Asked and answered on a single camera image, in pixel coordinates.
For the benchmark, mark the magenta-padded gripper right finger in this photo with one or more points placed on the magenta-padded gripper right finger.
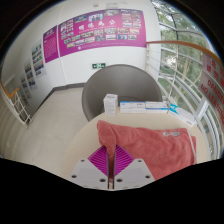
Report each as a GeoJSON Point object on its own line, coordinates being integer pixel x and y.
{"type": "Point", "coordinates": [136, 175]}

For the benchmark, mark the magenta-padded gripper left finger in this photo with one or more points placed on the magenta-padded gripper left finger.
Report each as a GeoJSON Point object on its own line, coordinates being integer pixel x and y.
{"type": "Point", "coordinates": [83, 173]}

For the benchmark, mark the pink towel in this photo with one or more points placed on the pink towel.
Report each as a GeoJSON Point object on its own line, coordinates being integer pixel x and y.
{"type": "Point", "coordinates": [153, 146]}

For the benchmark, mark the small upright white box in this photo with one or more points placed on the small upright white box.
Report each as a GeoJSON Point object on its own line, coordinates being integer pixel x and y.
{"type": "Point", "coordinates": [110, 105]}

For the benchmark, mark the short white railing orange handrail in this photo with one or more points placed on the short white railing orange handrail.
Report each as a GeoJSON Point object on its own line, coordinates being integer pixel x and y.
{"type": "Point", "coordinates": [18, 108]}

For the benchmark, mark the grey round armchair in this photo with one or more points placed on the grey round armchair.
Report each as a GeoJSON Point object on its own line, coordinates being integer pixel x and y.
{"type": "Point", "coordinates": [123, 83]}

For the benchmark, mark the photo display board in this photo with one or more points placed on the photo display board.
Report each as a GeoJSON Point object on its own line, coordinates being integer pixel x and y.
{"type": "Point", "coordinates": [24, 86]}
{"type": "Point", "coordinates": [38, 59]}
{"type": "Point", "coordinates": [29, 75]}

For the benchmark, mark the green exit sign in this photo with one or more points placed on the green exit sign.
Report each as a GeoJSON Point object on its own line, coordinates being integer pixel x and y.
{"type": "Point", "coordinates": [99, 65]}

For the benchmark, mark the red-lettered warning sign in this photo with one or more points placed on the red-lettered warning sign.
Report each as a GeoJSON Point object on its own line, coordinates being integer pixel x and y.
{"type": "Point", "coordinates": [213, 85]}

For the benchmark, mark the small magenta text poster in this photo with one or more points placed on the small magenta text poster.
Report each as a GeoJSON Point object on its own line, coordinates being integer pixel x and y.
{"type": "Point", "coordinates": [50, 43]}

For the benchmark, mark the white railing with orange handrail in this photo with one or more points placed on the white railing with orange handrail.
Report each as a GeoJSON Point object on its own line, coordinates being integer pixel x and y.
{"type": "Point", "coordinates": [181, 45]}

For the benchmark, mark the large magenta photo poster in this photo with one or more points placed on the large magenta photo poster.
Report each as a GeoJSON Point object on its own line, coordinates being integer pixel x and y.
{"type": "Point", "coordinates": [103, 31]}

